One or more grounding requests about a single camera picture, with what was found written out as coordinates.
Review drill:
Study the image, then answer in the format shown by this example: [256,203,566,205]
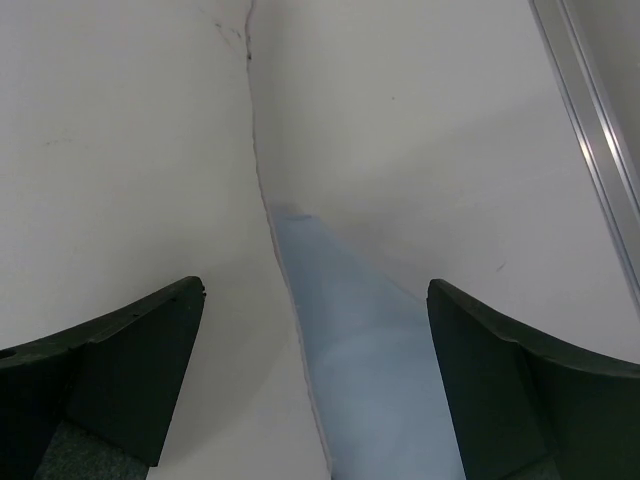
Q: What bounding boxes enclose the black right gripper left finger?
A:
[1,276,206,479]

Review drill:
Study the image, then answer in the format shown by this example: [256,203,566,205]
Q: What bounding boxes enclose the aluminium frame rail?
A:
[529,1,639,304]

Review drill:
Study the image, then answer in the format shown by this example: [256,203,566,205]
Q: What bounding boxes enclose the light blue pillowcase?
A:
[274,214,465,479]

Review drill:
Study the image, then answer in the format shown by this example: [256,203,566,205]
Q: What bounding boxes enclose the white pillow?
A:
[1,1,639,479]

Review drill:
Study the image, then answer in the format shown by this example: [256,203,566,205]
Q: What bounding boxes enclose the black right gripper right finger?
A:
[427,279,639,479]

